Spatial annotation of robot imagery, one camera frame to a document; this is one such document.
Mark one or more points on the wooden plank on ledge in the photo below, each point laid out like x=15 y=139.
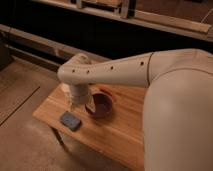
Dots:
x=173 y=21

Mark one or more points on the dark red ceramic cup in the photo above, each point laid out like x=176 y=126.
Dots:
x=101 y=104

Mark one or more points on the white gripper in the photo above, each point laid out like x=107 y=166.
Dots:
x=77 y=94

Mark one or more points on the blue sponge block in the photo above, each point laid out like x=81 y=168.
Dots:
x=70 y=121

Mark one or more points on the wooden table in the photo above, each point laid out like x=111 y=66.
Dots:
x=118 y=136

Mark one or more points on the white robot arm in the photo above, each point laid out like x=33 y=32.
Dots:
x=178 y=105

